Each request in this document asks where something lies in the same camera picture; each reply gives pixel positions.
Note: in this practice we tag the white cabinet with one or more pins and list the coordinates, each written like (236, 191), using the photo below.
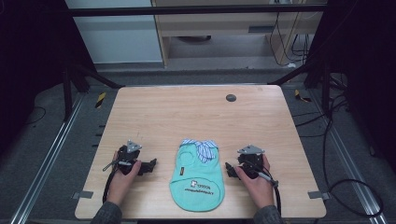
(115, 34)

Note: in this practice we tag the dark curtain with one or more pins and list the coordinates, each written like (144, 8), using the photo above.
(364, 68)
(28, 62)

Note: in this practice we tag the black metal stand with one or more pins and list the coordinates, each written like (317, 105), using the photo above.
(77, 81)
(311, 74)

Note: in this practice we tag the yellow black floor tape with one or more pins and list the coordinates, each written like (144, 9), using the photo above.
(301, 96)
(100, 100)

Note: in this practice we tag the light wooden desk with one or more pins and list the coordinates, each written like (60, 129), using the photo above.
(218, 26)

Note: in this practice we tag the grey metal table bracket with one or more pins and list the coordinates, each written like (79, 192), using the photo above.
(318, 195)
(82, 195)

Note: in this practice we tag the person's right hand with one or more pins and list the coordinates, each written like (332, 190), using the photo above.
(258, 189)

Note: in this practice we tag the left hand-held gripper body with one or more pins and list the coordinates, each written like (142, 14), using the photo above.
(126, 157)

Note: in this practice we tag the aluminium floor rail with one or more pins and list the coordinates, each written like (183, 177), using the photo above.
(46, 158)
(351, 165)

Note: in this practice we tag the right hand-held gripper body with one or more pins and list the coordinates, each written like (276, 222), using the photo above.
(252, 158)

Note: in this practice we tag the grey round table grommet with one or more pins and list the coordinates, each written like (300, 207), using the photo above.
(230, 98)

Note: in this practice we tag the mint green pet shirt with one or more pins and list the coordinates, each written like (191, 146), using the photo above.
(196, 182)

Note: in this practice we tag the person's left hand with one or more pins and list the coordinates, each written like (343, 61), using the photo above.
(120, 186)

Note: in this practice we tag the black horizontal frame bar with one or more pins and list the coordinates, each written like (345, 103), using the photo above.
(186, 10)

